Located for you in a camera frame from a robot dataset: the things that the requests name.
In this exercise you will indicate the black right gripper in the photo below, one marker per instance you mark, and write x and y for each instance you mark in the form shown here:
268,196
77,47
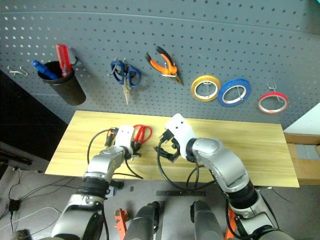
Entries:
168,137

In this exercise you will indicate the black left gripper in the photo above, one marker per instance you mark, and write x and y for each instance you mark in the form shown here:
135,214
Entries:
132,148

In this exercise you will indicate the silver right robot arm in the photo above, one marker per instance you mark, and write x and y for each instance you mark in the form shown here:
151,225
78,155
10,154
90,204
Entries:
225,165

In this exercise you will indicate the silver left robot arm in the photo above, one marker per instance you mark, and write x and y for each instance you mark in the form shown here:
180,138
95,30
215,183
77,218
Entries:
100,167

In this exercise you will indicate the yellow tape roll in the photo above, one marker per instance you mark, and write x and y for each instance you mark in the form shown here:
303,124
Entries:
197,83

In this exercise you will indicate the silver pegboard hook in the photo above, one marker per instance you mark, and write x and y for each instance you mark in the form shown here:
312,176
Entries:
274,90
117,65
241,92
206,87

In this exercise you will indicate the blue tape roll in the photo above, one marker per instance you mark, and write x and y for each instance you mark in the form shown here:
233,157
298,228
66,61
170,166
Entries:
225,91

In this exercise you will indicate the grey metal pegboard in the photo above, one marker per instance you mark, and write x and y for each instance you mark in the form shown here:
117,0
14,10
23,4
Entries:
175,42

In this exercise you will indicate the red tape roll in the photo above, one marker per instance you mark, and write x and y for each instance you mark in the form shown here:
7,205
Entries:
265,96

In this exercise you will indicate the orange black screwdriver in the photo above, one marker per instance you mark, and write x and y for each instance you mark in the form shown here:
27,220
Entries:
110,137

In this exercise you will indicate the black floor strip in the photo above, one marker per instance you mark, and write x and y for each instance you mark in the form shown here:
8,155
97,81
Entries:
181,193

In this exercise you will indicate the dark grey rounded shape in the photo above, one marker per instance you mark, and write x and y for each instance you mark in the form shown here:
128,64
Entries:
206,221
141,222

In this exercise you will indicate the orange floor object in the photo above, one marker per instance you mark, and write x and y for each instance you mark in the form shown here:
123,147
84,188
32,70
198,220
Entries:
228,225
121,221

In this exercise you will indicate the orange black pliers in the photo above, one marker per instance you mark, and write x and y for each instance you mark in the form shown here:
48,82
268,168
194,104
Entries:
160,66

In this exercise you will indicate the black cup holder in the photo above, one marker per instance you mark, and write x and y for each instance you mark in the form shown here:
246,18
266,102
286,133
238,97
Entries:
68,88

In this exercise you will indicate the black power adapter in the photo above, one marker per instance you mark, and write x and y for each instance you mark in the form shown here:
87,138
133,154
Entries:
13,205

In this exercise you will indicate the brown cardboard box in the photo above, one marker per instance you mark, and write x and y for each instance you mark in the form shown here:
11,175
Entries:
303,160

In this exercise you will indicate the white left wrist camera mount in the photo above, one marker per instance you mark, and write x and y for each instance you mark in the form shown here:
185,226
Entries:
123,138

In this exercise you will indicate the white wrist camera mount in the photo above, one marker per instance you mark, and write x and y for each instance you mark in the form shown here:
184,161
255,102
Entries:
181,132
123,138

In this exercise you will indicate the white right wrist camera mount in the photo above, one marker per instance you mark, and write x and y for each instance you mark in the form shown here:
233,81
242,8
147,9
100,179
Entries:
181,132

